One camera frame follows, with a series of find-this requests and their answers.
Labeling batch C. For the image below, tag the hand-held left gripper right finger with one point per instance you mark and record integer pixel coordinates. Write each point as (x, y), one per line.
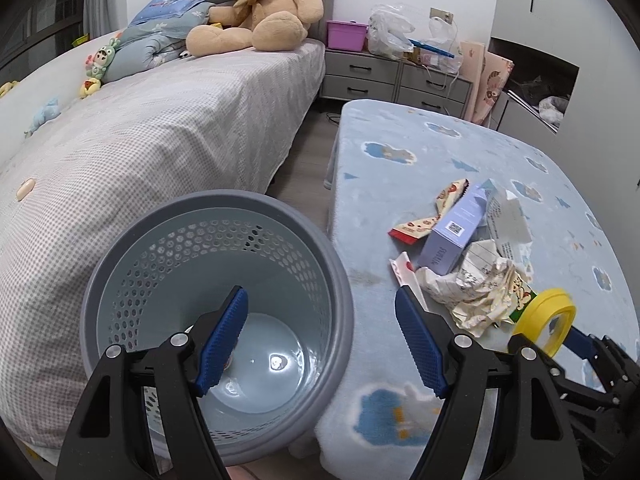
(417, 340)

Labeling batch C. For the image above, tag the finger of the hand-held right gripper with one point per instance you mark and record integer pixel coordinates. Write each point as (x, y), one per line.
(595, 405)
(582, 345)

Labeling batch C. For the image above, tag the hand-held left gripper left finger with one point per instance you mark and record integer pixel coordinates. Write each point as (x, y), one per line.
(225, 340)

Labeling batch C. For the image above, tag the yellow rimmed clear lid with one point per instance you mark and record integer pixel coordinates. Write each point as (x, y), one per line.
(530, 312)

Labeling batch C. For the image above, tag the small white red wrapper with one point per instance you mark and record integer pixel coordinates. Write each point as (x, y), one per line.
(405, 272)

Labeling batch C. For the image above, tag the printed paper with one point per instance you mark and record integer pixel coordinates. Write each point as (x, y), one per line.
(475, 285)

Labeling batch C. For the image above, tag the red cookie snack wrapper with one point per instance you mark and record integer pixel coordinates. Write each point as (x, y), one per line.
(410, 230)

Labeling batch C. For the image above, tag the lavender carton box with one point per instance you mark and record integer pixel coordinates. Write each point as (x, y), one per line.
(450, 230)

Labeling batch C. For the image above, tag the grey perforated trash bin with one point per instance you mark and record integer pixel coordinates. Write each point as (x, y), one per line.
(300, 250)

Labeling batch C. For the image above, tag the green cartoon wrapper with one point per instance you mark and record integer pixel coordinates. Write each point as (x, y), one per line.
(522, 302)

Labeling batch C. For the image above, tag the white printed leaflet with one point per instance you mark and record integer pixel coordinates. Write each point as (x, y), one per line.
(510, 225)

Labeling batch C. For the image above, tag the cream snack wrapper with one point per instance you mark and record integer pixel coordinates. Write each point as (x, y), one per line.
(447, 200)

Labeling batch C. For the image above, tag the blue cloud printed blanket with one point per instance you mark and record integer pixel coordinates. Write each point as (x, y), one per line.
(400, 160)

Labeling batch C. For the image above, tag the bed with checked sheet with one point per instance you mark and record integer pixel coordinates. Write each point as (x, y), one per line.
(150, 135)

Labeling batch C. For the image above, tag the white bag in niche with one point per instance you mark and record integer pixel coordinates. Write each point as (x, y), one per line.
(552, 107)

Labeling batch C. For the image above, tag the small pink oval case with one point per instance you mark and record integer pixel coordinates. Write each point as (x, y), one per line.
(26, 190)

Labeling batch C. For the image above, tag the pink cartoon printed board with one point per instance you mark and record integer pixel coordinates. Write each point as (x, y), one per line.
(495, 85)

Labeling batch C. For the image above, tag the plain pink board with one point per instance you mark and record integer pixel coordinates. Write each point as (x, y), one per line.
(471, 70)

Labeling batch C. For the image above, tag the small yellow plush toy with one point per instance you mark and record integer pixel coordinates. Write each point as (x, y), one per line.
(89, 89)

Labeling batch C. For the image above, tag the light blue plush toy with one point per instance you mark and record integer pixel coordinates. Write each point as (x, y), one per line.
(45, 115)

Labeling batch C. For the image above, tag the blue stick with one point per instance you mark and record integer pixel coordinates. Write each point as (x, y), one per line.
(432, 48)

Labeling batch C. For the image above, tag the clear plastic bag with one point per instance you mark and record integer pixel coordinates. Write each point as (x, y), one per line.
(445, 40)

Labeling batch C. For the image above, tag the light blue folded quilt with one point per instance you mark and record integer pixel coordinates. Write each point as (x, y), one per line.
(145, 45)

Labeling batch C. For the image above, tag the green doll plush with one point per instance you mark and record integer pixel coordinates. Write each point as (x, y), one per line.
(102, 57)

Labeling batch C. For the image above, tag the white plastic bag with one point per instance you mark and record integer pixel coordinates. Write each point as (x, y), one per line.
(387, 30)

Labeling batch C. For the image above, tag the purple plastic storage box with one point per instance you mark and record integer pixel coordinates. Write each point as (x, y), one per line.
(346, 36)

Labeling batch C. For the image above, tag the yellow toy on windowsill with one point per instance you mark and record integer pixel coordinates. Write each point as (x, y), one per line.
(7, 89)

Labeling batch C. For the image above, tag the blue printed pillow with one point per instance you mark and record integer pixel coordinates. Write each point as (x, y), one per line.
(165, 7)

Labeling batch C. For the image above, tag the large tan teddy bear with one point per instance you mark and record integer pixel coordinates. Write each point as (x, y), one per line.
(280, 5)

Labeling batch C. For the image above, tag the window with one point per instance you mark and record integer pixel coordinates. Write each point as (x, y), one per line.
(45, 5)

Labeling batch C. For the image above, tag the wall socket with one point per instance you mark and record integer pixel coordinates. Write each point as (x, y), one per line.
(441, 15)

